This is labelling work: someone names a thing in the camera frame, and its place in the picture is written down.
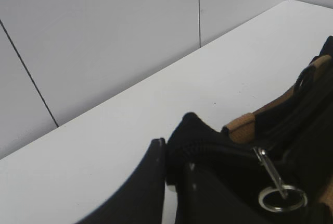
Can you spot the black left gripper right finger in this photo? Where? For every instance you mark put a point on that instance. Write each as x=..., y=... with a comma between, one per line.
x=203, y=198

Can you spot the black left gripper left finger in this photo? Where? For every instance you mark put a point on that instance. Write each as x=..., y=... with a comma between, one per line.
x=140, y=199

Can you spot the silver zipper pull with ring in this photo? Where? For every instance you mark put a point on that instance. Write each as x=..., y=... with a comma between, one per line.
x=279, y=186

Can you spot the black bag with tan straps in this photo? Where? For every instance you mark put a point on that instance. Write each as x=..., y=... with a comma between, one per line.
x=296, y=131

